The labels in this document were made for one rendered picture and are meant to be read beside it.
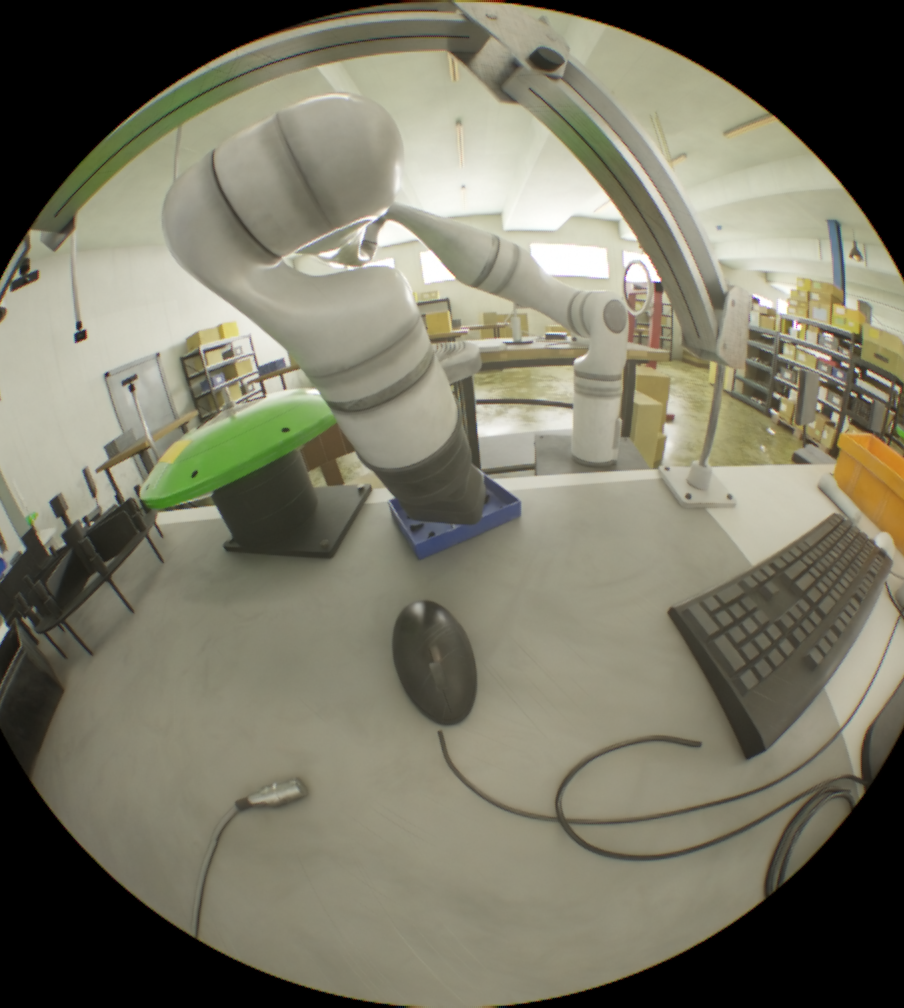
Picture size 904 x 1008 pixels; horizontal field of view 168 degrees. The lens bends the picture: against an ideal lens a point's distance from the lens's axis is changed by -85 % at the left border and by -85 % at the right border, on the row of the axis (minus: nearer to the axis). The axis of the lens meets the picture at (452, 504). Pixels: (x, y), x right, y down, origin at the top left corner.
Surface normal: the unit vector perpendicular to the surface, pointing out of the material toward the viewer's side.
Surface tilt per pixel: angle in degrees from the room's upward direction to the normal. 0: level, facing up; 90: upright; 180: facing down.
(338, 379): 117
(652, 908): 0
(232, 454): 25
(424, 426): 105
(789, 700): 6
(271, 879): 0
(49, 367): 90
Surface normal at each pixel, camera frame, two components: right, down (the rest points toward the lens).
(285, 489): 0.87, 0.18
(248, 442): 0.17, -0.61
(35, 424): 0.99, -0.07
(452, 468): 0.69, 0.54
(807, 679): -0.14, -0.87
